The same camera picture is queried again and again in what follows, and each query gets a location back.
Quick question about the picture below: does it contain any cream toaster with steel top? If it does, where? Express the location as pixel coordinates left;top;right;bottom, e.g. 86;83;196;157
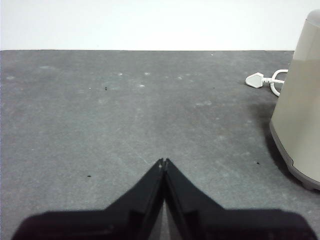
269;9;320;192

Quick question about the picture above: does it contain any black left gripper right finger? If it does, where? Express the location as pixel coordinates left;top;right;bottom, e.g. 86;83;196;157
164;157;316;240

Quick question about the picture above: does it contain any white power cord with plug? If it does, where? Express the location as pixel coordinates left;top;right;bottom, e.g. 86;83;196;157
245;69;290;98

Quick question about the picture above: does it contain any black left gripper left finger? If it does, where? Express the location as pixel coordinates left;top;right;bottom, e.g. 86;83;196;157
11;157;165;240

